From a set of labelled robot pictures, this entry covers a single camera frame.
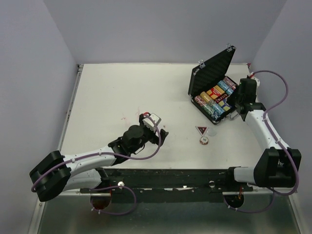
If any black poker case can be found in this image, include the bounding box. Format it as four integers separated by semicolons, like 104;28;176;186
188;44;236;125

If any green blue chip row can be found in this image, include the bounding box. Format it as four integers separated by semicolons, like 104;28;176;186
202;104;219;121

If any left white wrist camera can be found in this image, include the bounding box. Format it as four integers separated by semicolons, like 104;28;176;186
142;112;161;132

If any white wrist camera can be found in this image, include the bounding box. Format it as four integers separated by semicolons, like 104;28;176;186
247;72;260;88
142;112;161;132

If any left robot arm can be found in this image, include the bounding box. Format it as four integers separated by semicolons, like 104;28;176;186
29;112;169;202

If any red card deck box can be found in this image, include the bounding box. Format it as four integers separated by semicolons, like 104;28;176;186
206;85;225;100

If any gold chip row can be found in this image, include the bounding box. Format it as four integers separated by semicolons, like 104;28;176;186
200;92;214;104

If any clear round dealer button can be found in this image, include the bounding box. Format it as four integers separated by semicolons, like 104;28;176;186
207;128;217;137

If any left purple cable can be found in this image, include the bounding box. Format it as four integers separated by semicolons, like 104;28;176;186
31;114;164;215

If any light blue chip stack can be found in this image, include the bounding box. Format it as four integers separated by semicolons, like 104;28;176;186
226;88;234;96
211;102;225;116
217;80;230;92

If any red white chip stack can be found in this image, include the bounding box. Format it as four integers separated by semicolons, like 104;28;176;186
199;136;209;145

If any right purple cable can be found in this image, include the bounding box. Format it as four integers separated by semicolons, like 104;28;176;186
223;70;300;213

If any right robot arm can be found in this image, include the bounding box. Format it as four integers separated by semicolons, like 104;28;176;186
224;78;301;191

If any purple cable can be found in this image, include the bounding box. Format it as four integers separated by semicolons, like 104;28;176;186
223;70;300;213
31;114;164;215

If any red white chip row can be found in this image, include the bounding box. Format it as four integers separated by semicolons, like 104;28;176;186
194;96;207;108

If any aluminium table edge rail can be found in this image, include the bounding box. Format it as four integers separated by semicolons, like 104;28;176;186
57;64;84;152

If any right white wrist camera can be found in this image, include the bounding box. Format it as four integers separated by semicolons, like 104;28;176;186
247;72;260;88

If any red triangular dealer card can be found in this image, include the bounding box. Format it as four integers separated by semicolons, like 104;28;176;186
195;126;208;136

